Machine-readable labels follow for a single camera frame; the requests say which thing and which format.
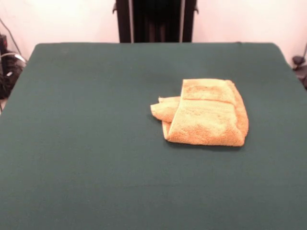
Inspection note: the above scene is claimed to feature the orange terry towel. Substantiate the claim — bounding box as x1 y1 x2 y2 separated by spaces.
150 78 249 147

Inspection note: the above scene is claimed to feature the dark green table cloth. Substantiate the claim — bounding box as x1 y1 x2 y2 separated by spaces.
0 42 307 230

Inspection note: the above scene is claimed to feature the black equipment base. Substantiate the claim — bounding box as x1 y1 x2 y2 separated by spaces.
297 69 307 91

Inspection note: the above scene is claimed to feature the black power adapter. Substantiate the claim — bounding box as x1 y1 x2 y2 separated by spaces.
0 34 8 52

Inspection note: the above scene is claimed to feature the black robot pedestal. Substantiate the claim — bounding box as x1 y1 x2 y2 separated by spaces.
116 0 200 44

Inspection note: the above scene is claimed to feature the black cable bundle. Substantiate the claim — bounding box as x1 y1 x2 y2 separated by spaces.
0 47 27 100

